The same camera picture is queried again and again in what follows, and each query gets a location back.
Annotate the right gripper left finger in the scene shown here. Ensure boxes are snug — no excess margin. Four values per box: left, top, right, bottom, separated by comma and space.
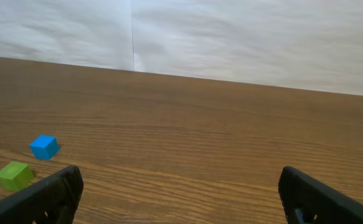
0, 164, 85, 224

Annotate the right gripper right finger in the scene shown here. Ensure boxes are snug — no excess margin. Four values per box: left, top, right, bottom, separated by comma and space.
278, 166, 363, 224

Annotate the blue cube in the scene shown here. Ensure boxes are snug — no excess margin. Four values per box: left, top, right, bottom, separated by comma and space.
29, 134, 60, 161

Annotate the green cube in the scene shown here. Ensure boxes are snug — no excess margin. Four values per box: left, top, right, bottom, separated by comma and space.
0, 161, 35, 192

